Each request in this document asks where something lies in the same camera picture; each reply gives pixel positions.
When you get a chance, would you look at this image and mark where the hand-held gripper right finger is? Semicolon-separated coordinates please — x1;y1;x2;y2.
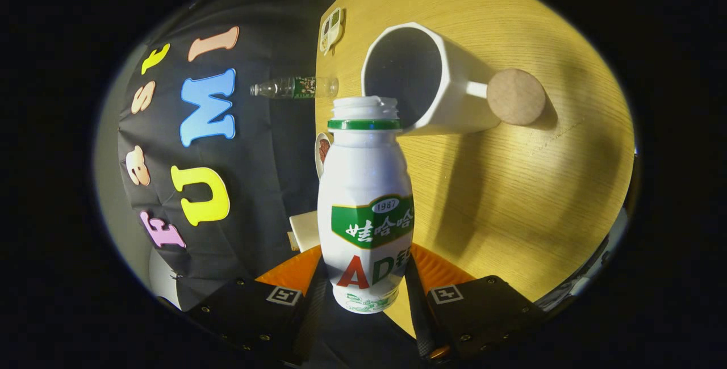
404;242;549;361

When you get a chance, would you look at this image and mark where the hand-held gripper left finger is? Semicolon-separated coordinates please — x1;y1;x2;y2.
185;244;328;365

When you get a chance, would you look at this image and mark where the white juice bottle green label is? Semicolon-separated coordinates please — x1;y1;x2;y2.
317;95;415;314

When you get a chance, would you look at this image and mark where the white cup with cork handle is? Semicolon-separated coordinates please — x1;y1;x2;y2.
361;22;547;136

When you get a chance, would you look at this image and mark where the clear plastic water bottle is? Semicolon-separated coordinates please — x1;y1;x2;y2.
250;76;340;99

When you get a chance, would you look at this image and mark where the white toaster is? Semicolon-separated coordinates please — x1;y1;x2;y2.
289;211;322;253

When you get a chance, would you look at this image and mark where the black backdrop cloth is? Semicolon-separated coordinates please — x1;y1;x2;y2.
116;0;424;369

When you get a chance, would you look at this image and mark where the wooden table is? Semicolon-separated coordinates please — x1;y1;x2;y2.
314;0;636;338

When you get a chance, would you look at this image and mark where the white plate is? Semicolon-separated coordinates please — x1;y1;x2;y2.
314;132;333;179

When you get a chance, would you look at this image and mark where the small white compartment tray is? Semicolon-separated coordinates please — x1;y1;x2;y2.
319;7;346;56

